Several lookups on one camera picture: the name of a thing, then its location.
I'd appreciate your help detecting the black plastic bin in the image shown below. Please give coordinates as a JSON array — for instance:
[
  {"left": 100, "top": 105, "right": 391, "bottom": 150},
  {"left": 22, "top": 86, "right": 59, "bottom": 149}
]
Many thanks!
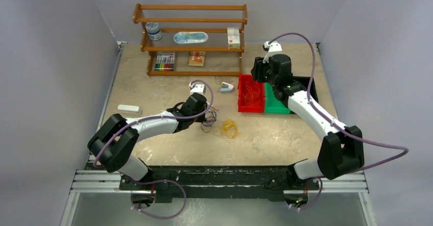
[{"left": 297, "top": 77, "right": 319, "bottom": 102}]

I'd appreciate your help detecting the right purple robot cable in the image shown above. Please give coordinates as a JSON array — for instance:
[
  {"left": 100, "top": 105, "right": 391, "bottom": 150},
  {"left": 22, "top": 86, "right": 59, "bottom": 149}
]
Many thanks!
[{"left": 269, "top": 32, "right": 410, "bottom": 211}]

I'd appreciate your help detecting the yellow cable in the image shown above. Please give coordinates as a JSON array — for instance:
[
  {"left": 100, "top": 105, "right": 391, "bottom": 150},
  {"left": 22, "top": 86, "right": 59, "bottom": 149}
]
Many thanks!
[{"left": 214, "top": 119, "right": 239, "bottom": 140}]

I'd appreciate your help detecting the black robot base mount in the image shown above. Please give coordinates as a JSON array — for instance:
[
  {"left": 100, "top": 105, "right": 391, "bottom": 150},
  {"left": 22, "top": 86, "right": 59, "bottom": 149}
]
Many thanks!
[{"left": 119, "top": 165, "right": 320, "bottom": 204}]

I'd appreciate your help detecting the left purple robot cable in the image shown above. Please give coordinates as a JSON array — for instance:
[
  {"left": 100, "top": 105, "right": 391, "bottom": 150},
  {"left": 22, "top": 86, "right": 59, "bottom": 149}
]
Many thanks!
[{"left": 92, "top": 80, "right": 214, "bottom": 220}]

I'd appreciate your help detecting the green plastic bin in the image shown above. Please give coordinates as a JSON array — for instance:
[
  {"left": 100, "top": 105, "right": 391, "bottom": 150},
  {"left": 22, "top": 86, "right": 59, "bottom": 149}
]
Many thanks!
[{"left": 264, "top": 83, "right": 291, "bottom": 114}]

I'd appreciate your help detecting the blue white jar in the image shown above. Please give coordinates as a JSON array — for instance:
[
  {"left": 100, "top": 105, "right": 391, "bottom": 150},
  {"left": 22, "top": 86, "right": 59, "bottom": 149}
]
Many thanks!
[{"left": 145, "top": 22, "right": 162, "bottom": 41}]

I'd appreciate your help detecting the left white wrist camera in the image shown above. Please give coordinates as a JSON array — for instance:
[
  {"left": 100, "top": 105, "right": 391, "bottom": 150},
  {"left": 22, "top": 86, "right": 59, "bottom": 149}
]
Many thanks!
[{"left": 189, "top": 83, "right": 206, "bottom": 96}]

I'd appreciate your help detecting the marker pen set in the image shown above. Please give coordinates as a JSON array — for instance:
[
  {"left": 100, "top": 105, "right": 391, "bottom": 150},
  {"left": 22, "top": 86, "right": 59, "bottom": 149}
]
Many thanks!
[{"left": 154, "top": 52, "right": 176, "bottom": 71}]

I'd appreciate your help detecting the aluminium rail frame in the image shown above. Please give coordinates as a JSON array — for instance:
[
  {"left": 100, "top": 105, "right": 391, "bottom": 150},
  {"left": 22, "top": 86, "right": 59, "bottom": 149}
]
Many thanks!
[{"left": 61, "top": 170, "right": 377, "bottom": 225}]

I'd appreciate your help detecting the wooden shelf rack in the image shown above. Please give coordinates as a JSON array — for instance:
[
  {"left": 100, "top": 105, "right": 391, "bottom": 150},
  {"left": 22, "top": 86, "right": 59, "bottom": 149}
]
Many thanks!
[{"left": 133, "top": 4, "right": 248, "bottom": 77}]

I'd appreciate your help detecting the red plastic bin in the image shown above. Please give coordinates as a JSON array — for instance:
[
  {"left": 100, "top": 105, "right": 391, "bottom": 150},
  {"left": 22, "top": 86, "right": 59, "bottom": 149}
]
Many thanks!
[{"left": 237, "top": 74, "right": 265, "bottom": 113}]

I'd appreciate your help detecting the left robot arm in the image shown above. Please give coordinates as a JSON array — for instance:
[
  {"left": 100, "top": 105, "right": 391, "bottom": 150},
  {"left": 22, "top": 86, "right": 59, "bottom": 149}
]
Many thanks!
[{"left": 87, "top": 93, "right": 208, "bottom": 190}]

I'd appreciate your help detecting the red cable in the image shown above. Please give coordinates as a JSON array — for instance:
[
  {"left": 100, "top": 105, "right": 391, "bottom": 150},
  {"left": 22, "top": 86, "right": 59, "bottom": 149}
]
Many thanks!
[{"left": 244, "top": 81, "right": 262, "bottom": 98}]

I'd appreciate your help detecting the white rectangular eraser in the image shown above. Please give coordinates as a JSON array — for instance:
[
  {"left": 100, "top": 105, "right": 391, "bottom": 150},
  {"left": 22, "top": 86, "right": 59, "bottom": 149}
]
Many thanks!
[{"left": 117, "top": 104, "right": 141, "bottom": 114}]

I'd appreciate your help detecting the white red box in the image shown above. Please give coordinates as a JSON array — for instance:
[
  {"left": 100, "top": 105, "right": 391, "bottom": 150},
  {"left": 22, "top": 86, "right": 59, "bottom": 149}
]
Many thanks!
[{"left": 227, "top": 27, "right": 240, "bottom": 49}]

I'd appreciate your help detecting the blue oval packaged item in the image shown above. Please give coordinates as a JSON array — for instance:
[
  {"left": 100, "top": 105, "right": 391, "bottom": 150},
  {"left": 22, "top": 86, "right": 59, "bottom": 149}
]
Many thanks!
[{"left": 173, "top": 32, "right": 208, "bottom": 44}]

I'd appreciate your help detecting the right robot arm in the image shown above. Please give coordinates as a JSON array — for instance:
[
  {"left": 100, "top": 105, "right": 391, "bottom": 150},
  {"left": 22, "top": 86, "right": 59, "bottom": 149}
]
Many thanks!
[{"left": 251, "top": 54, "right": 365, "bottom": 189}]

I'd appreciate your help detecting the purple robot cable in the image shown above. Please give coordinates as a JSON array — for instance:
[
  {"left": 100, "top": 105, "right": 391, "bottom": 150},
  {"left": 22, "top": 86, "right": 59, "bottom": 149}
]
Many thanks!
[
  {"left": 269, "top": 32, "right": 410, "bottom": 211},
  {"left": 92, "top": 80, "right": 214, "bottom": 220}
]

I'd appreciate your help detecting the orange small notebook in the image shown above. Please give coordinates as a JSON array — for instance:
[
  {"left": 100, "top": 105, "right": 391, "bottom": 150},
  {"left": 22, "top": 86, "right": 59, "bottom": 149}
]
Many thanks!
[{"left": 187, "top": 51, "right": 206, "bottom": 67}]

